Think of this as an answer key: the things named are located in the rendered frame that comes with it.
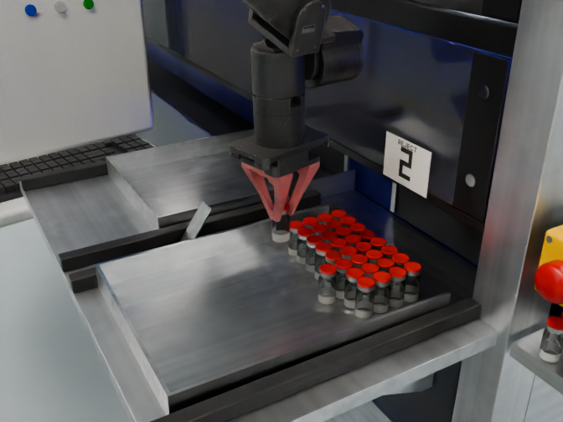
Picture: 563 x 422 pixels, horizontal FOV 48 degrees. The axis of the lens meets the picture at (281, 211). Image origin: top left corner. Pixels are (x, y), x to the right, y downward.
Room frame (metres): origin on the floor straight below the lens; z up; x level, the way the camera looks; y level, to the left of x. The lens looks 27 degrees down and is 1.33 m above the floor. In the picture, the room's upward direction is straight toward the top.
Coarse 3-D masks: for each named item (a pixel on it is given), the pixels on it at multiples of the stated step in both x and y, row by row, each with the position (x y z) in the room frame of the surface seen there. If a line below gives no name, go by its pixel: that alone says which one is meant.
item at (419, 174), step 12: (396, 144) 0.75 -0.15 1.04; (408, 144) 0.73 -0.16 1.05; (396, 156) 0.75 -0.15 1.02; (408, 156) 0.73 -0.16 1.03; (420, 156) 0.71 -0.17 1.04; (384, 168) 0.77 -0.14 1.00; (396, 168) 0.74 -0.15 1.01; (408, 168) 0.72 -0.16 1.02; (420, 168) 0.71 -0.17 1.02; (396, 180) 0.74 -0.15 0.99; (420, 180) 0.70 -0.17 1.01; (420, 192) 0.70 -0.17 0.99
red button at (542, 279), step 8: (544, 264) 0.51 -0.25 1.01; (552, 264) 0.50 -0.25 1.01; (560, 264) 0.50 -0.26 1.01; (536, 272) 0.51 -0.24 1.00; (544, 272) 0.50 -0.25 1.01; (552, 272) 0.50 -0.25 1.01; (560, 272) 0.49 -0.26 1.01; (536, 280) 0.51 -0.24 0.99; (544, 280) 0.50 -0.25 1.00; (552, 280) 0.49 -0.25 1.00; (560, 280) 0.49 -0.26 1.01; (536, 288) 0.51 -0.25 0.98; (544, 288) 0.50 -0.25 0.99; (552, 288) 0.49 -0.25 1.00; (560, 288) 0.49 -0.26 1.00; (544, 296) 0.50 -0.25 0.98; (552, 296) 0.49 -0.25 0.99; (560, 296) 0.48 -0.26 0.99
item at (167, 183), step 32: (128, 160) 1.03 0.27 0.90; (160, 160) 1.05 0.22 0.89; (192, 160) 1.07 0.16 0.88; (224, 160) 1.07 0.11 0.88; (128, 192) 0.90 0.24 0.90; (160, 192) 0.94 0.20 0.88; (192, 192) 0.94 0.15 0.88; (224, 192) 0.94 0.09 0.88; (256, 192) 0.94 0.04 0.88; (288, 192) 0.89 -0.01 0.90; (320, 192) 0.92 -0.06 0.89; (160, 224) 0.79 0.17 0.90
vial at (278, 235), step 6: (288, 210) 0.67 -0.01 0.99; (282, 216) 0.66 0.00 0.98; (288, 216) 0.67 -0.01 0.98; (276, 222) 0.66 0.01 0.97; (282, 222) 0.66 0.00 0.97; (288, 222) 0.67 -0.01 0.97; (276, 228) 0.66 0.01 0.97; (282, 228) 0.66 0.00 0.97; (288, 228) 0.67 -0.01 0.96; (276, 234) 0.66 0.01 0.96; (282, 234) 0.66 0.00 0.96; (288, 234) 0.67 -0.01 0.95; (276, 240) 0.66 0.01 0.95; (282, 240) 0.66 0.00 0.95
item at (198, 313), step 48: (192, 240) 0.72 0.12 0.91; (240, 240) 0.75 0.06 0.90; (144, 288) 0.66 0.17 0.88; (192, 288) 0.66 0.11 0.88; (240, 288) 0.66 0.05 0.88; (288, 288) 0.66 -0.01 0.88; (144, 336) 0.56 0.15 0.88; (192, 336) 0.56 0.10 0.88; (240, 336) 0.56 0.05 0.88; (288, 336) 0.56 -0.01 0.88; (336, 336) 0.52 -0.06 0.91; (192, 384) 0.45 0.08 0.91; (240, 384) 0.47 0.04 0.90
